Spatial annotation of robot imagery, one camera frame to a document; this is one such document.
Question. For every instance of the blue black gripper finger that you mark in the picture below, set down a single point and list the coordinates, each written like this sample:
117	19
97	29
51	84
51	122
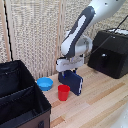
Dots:
74	70
62	72

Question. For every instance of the red plastic cup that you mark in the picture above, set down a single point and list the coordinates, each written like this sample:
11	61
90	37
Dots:
63	93

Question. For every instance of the blue plastic bowl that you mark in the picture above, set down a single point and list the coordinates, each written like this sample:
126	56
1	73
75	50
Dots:
44	84

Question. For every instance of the dark blue book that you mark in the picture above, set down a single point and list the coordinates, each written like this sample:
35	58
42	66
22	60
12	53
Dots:
74	83

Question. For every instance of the black fabric storage bag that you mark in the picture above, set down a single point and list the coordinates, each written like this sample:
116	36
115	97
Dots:
20	100

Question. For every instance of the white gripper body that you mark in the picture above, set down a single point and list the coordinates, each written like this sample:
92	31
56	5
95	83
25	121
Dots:
69	63

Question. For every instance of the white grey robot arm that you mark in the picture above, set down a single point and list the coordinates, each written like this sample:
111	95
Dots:
77	29

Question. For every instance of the black hard case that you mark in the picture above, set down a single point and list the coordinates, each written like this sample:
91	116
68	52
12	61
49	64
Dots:
111	56

